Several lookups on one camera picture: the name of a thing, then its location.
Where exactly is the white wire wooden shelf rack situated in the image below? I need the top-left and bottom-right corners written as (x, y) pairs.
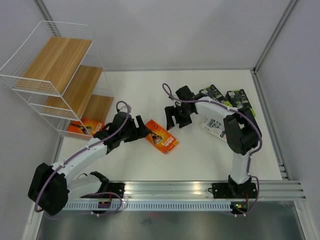
top-left (0, 21), bottom-right (114, 139)

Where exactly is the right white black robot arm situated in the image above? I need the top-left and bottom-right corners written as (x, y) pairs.
top-left (162, 83), bottom-right (263, 198)

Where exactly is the orange Gillette Fusion5 razor box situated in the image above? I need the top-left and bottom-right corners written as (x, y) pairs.
top-left (145, 119), bottom-right (179, 154)

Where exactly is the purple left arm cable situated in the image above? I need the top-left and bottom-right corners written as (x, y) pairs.
top-left (33, 100), bottom-right (133, 218)

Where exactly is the white slotted cable duct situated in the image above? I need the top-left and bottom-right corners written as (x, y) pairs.
top-left (63, 200), bottom-right (232, 212)

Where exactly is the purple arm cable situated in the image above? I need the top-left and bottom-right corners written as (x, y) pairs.
top-left (33, 100), bottom-right (133, 218)
top-left (161, 82), bottom-right (263, 218)

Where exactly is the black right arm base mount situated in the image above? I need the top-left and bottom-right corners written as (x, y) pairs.
top-left (211, 181), bottom-right (258, 199)

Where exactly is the white Gillette SkinGuard razor pack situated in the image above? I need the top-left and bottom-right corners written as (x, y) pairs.
top-left (200, 116), bottom-right (227, 142)

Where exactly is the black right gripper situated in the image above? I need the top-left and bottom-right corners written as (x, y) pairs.
top-left (164, 104), bottom-right (193, 131)

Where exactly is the aluminium table rail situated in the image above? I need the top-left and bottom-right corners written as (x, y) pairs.
top-left (109, 180), bottom-right (306, 201)

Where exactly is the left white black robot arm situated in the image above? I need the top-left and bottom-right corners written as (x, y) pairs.
top-left (27, 111), bottom-right (151, 216)

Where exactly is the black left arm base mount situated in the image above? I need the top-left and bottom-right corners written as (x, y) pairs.
top-left (80, 182), bottom-right (126, 199)

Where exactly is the aluminium corner frame post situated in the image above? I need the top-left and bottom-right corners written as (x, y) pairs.
top-left (252, 0), bottom-right (300, 75)

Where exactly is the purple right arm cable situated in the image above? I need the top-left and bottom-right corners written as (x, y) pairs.
top-left (161, 82), bottom-right (263, 218)

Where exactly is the black green razor box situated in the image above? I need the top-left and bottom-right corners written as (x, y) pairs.
top-left (225, 89), bottom-right (256, 117)
top-left (199, 84), bottom-right (232, 107)

